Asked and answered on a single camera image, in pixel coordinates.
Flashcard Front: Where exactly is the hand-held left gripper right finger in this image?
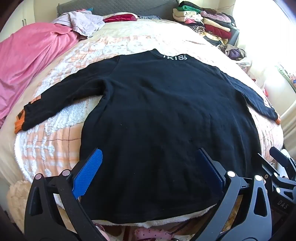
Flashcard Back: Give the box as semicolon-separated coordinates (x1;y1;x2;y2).
196;147;273;241

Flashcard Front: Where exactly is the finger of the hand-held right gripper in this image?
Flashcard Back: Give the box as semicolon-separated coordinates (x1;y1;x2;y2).
269;146;296;180
257;152;282;186

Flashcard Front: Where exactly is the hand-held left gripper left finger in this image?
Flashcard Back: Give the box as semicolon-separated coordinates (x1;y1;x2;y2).
24;148;107;241

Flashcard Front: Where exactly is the black sweater with orange cuffs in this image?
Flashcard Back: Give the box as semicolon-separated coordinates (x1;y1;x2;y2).
14;48;281;225

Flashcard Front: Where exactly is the basket of clothes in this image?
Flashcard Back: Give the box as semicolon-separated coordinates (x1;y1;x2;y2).
217;43;251;70

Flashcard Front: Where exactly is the stack of folded clothes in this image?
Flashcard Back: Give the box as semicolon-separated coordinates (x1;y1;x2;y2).
172;1;236;45

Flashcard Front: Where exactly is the orange and white fluffy blanket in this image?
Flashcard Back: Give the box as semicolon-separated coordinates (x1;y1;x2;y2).
13;35;285;230

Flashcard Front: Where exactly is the green cloth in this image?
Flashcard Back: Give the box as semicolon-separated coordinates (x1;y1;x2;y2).
275;65;296;86

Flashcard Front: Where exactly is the pink dotted garment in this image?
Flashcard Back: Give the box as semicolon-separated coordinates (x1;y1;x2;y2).
92;222;208;241

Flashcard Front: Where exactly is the white curtain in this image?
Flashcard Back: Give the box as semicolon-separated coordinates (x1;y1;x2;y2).
231;0;296;93

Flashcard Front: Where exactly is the pink blanket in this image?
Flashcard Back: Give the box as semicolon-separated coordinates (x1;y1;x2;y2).
0;22;81;128

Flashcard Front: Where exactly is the crumpled lilac garment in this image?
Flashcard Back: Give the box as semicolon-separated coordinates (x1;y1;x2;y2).
52;11;105;39

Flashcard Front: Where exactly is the red velvet cloth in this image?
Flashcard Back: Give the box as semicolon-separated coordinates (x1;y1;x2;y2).
103;13;138;23

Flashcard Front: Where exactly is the grey quilted headboard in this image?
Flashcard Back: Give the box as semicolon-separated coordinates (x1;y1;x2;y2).
57;0;179;16

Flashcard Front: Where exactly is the cream wardrobe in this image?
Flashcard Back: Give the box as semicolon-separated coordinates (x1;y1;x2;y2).
14;0;35;33

